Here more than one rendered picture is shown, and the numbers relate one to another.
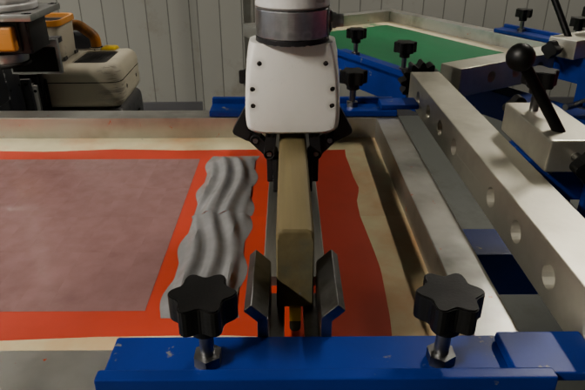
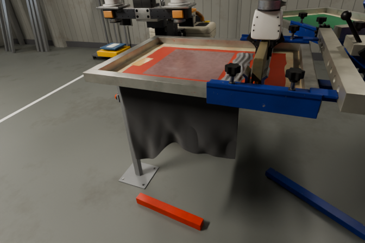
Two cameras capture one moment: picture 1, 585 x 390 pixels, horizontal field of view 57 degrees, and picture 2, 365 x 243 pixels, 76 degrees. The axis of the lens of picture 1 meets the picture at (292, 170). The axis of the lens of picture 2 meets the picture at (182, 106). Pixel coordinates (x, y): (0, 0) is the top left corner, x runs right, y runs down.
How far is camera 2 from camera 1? 0.35 m
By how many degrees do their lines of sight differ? 22
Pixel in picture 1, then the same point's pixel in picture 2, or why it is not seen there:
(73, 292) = (198, 76)
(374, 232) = not seen: hidden behind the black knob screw
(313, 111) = (272, 32)
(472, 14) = not seen: outside the picture
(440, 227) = (308, 70)
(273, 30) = (262, 6)
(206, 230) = not seen: hidden behind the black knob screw
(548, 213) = (341, 64)
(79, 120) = (199, 39)
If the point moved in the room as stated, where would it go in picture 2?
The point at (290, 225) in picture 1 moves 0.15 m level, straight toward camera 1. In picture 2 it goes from (257, 57) to (250, 76)
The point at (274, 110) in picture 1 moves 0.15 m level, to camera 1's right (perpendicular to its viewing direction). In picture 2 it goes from (259, 32) to (307, 33)
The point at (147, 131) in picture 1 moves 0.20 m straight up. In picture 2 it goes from (219, 44) to (220, 1)
